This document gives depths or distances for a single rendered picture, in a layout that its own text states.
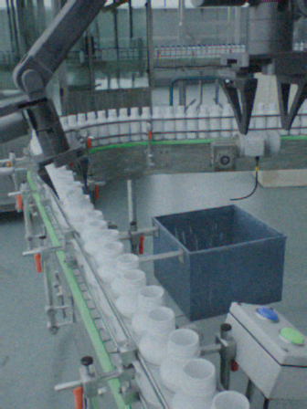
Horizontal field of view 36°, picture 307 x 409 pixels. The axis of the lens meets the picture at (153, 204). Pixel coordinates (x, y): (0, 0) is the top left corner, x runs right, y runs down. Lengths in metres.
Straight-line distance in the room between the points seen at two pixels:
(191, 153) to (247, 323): 1.87
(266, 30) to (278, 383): 0.44
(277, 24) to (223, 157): 1.85
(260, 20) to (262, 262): 0.95
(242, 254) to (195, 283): 0.16
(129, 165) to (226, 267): 1.23
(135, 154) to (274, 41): 1.94
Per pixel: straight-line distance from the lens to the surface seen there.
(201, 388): 0.55
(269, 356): 0.69
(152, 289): 0.71
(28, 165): 1.84
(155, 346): 0.65
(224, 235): 1.72
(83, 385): 0.68
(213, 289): 1.40
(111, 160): 2.46
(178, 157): 2.53
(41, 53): 0.97
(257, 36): 0.61
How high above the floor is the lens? 1.51
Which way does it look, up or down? 19 degrees down
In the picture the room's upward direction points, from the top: 2 degrees counter-clockwise
